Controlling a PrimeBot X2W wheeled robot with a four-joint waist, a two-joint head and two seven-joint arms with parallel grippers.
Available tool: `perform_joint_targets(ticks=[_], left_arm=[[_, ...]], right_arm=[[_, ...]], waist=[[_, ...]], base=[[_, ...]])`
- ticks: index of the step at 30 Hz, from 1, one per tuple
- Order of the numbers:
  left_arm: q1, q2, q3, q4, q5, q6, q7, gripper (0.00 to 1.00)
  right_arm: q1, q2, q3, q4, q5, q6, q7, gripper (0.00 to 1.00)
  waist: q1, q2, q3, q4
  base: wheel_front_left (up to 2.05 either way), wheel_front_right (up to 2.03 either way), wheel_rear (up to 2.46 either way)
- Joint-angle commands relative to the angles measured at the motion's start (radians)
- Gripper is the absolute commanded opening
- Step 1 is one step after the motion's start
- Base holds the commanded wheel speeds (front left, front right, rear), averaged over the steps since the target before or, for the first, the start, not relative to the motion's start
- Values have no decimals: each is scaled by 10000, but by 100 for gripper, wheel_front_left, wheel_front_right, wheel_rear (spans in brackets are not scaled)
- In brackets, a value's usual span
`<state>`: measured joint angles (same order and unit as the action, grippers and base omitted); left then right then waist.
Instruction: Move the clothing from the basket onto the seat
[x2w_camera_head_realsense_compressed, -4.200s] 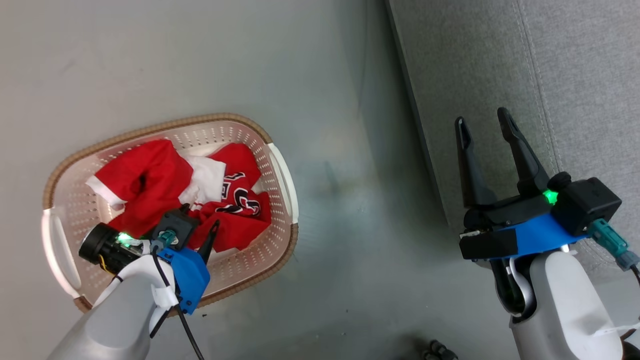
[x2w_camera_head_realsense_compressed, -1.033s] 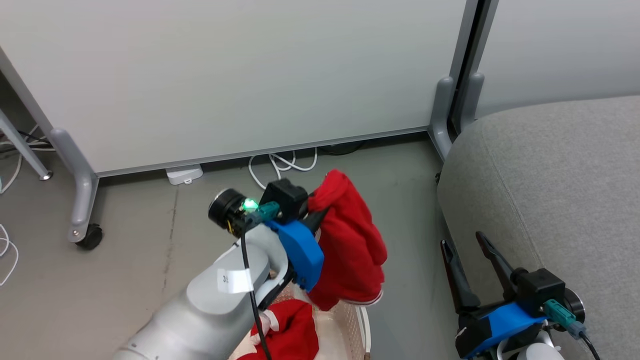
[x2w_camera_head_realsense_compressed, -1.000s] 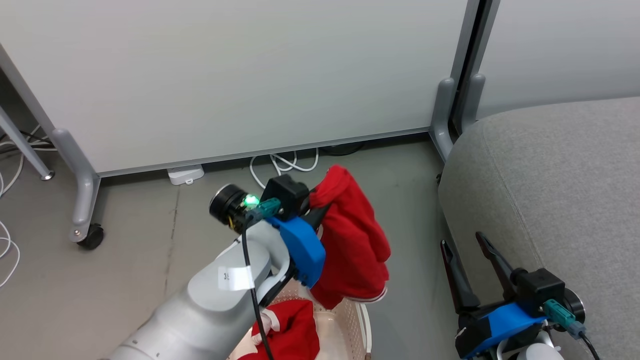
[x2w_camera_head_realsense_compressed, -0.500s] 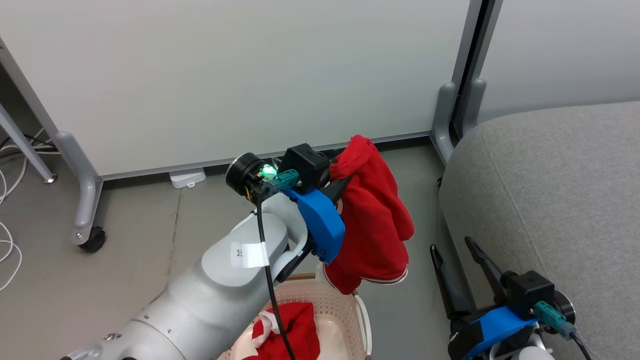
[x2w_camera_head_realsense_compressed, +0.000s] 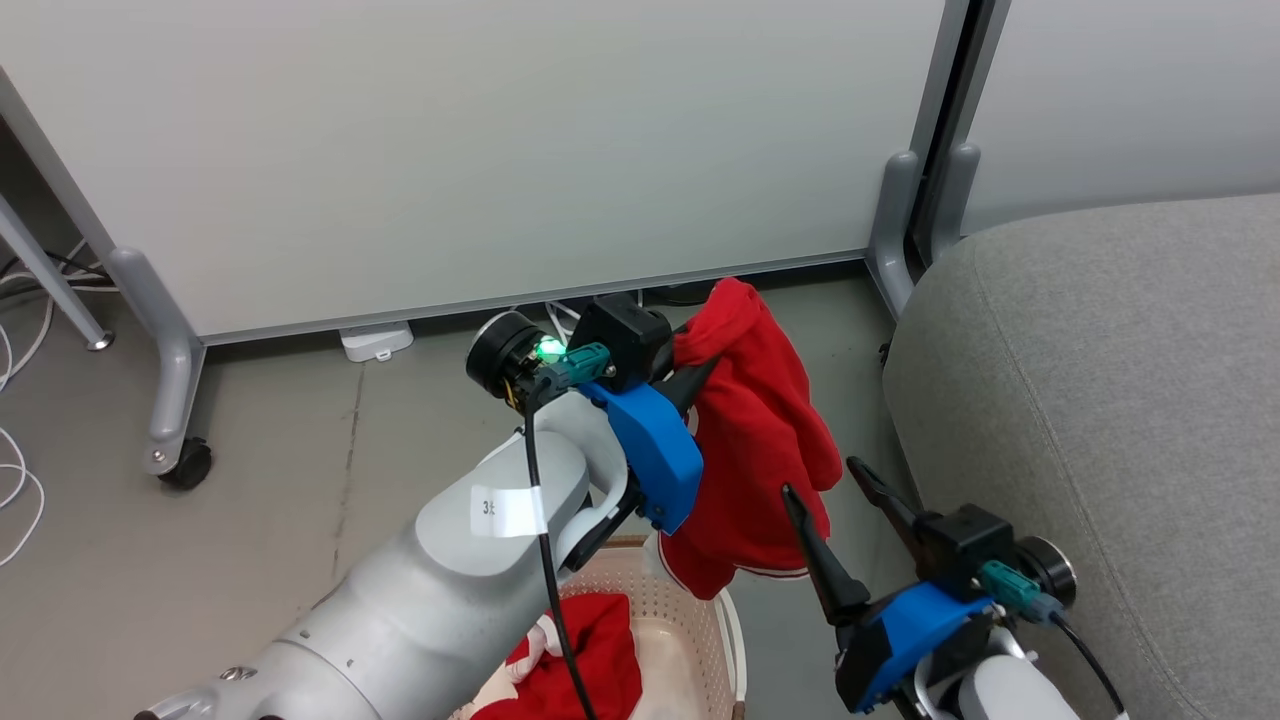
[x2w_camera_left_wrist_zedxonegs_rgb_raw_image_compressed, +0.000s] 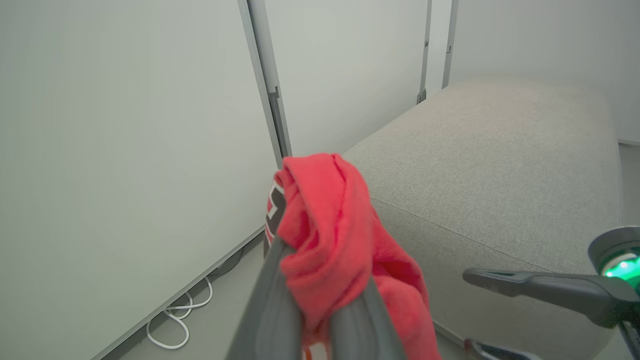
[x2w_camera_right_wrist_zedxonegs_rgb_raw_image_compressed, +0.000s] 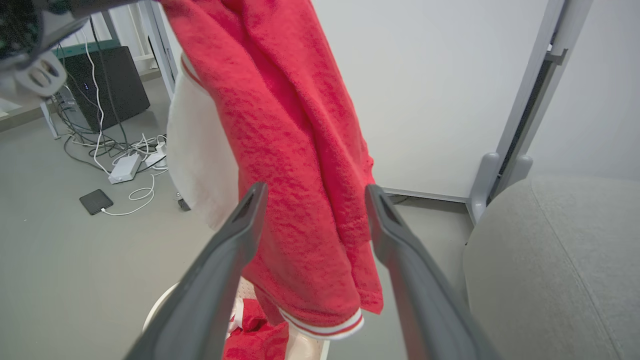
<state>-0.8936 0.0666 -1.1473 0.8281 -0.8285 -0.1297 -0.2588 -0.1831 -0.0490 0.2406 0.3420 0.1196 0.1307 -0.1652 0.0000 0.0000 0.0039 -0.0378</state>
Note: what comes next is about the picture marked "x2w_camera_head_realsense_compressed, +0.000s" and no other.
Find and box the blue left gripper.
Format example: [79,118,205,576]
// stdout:
[558,318,723,572]

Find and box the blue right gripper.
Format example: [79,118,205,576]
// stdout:
[780,457,1003,716]

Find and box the red garment with white trim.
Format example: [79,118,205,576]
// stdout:
[655,277,844,601]

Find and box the red garment with white patch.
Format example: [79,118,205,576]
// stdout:
[470,592,644,720]

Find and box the cream perforated laundry basket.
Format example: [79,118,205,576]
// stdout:
[450,535,748,720]

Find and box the grey fabric sofa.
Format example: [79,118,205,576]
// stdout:
[882,193,1280,720]

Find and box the white power adapter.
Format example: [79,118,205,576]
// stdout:
[340,322,415,363]

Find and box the large white partition panel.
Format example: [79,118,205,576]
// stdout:
[0,0,971,347]

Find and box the small white partition panel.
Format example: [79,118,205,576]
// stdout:
[960,0,1280,237]

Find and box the grey partition leg with caster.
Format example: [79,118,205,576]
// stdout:
[108,248,214,492]

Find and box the grey metal table leg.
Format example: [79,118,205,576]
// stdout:
[0,195,114,352]

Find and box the teal left cable connector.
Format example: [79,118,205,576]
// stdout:
[538,342,612,393]

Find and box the teal cable connector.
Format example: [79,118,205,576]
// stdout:
[538,342,612,393]
[978,560,1063,627]

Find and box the teal right cable connector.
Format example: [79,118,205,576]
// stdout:
[978,560,1063,627]

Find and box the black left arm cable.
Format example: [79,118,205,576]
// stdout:
[520,385,599,720]

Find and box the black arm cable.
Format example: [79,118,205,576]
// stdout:
[1050,612,1131,720]
[520,385,599,720]

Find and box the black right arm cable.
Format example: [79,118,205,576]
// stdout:
[1050,612,1131,720]

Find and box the black floor cable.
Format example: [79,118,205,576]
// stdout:
[0,250,109,286]

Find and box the white floor cable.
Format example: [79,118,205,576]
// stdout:
[0,240,111,571]

